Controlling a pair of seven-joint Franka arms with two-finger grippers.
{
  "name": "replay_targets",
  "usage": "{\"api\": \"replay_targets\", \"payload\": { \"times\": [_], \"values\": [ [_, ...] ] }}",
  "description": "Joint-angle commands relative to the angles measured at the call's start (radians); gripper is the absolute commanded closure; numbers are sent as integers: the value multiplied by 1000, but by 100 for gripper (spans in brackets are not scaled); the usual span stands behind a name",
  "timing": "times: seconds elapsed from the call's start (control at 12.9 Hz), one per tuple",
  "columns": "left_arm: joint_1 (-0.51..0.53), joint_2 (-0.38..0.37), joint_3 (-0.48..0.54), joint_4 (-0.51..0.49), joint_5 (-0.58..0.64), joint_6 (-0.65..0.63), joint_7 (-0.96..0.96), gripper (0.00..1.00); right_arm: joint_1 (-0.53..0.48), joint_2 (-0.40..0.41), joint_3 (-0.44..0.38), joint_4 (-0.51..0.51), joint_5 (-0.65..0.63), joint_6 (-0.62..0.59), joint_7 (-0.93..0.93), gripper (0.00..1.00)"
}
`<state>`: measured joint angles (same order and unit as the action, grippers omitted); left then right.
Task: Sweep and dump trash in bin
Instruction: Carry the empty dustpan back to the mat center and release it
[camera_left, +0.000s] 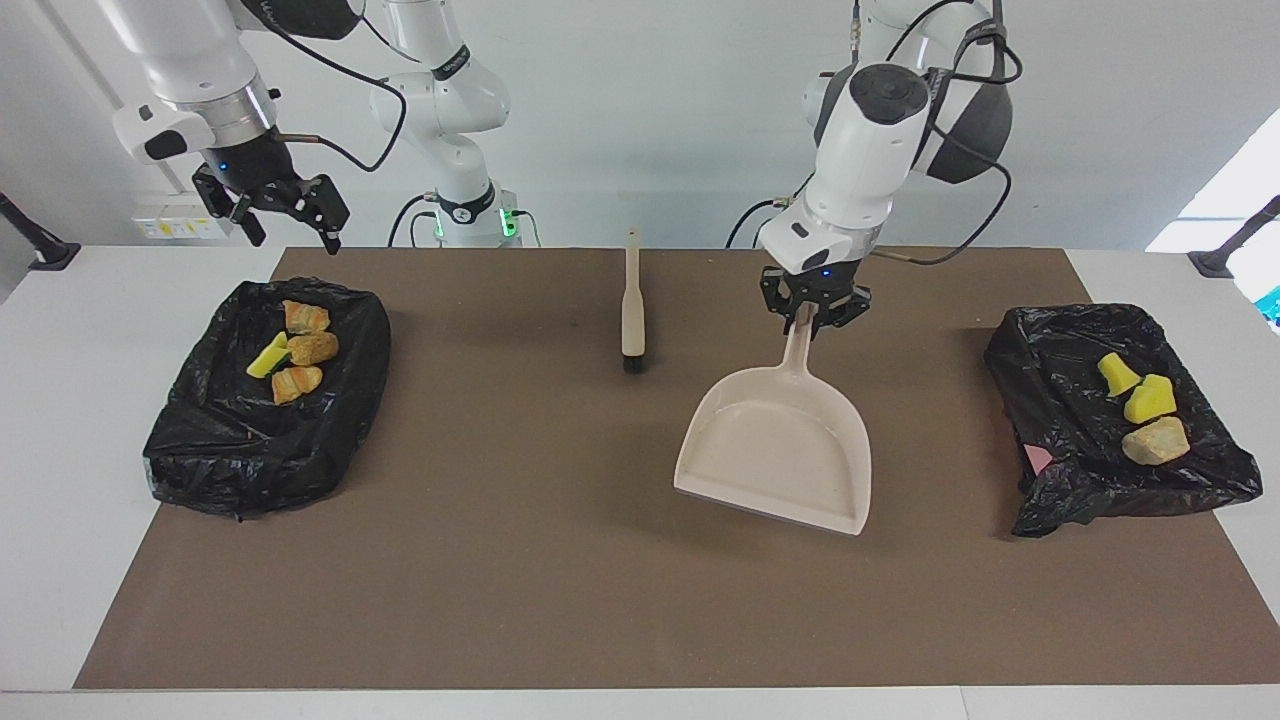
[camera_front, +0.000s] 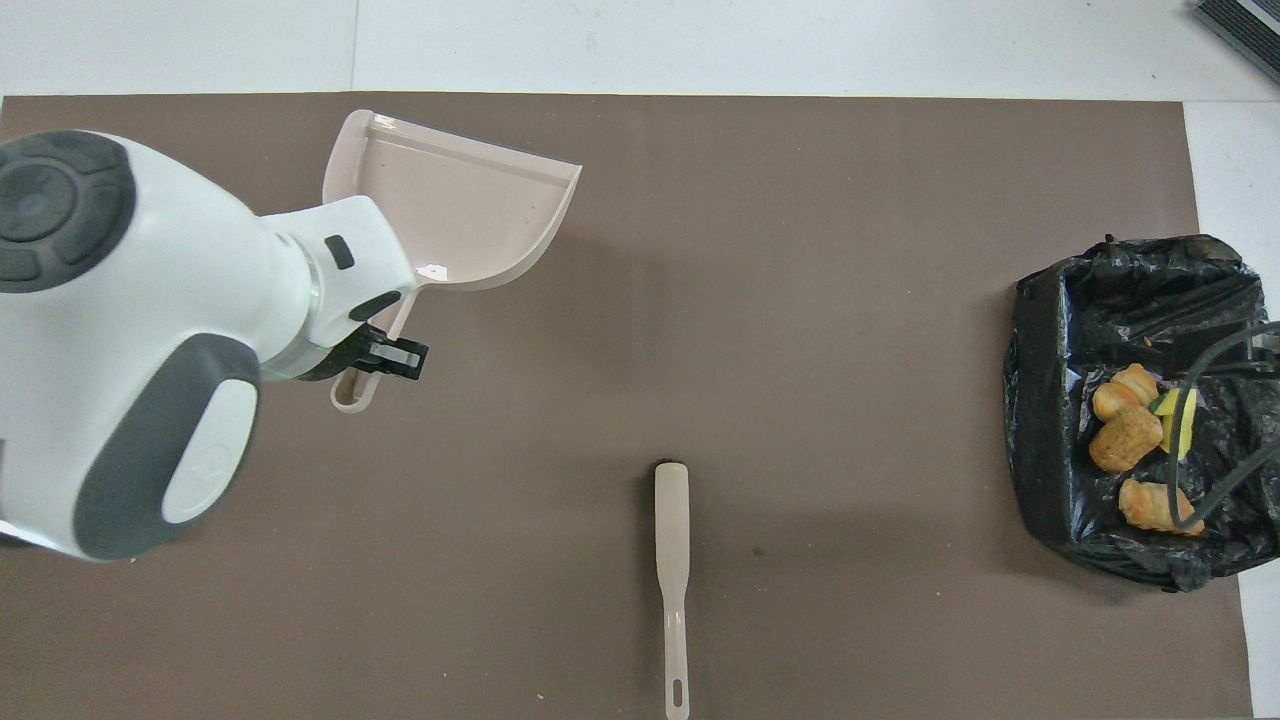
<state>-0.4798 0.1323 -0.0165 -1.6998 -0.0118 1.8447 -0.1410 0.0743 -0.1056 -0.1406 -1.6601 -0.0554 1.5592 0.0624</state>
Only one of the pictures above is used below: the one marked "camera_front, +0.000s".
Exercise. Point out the beige plastic dustpan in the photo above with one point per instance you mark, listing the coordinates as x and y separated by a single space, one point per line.
460 210

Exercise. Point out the yellow green sponge piece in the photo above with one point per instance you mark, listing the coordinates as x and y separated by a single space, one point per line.
1185 420

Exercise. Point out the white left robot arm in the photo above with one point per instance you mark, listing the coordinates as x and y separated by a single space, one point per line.
150 300

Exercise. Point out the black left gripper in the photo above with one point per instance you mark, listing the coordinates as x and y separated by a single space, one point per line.
335 360

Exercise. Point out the beige hand brush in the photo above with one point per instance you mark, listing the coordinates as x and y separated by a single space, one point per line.
672 520

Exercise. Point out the dark ribbed panel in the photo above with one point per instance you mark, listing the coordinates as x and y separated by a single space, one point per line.
1245 25

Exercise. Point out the brown toy bread nugget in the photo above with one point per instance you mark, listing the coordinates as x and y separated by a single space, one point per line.
1125 440

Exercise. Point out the brown table mat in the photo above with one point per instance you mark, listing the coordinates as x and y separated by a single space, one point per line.
800 300

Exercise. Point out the black trash bag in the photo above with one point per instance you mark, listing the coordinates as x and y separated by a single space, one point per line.
1060 470

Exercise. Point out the toy croissant bread piece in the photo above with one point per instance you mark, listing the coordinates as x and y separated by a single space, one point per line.
1125 388
1145 503

